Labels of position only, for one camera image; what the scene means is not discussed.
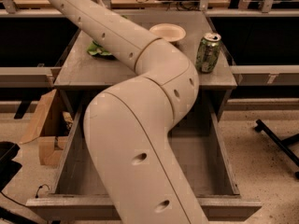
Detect green rice chip bag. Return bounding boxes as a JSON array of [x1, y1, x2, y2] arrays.
[[87, 40, 114, 60]]

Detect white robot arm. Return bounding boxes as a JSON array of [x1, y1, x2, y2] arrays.
[[49, 0, 208, 224]]

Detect open grey top drawer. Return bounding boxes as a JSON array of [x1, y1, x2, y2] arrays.
[[27, 93, 262, 221]]

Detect white paper bowl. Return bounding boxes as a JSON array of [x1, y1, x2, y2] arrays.
[[149, 23, 186, 43]]

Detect green soda can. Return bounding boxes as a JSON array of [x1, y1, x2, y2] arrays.
[[195, 33, 221, 74]]

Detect brown cardboard box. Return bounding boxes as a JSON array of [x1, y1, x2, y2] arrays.
[[20, 90, 73, 167]]

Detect black chair base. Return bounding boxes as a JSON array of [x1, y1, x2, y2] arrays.
[[254, 119, 299, 167]]

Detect black floor cable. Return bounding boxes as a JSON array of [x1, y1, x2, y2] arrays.
[[35, 183, 50, 199]]

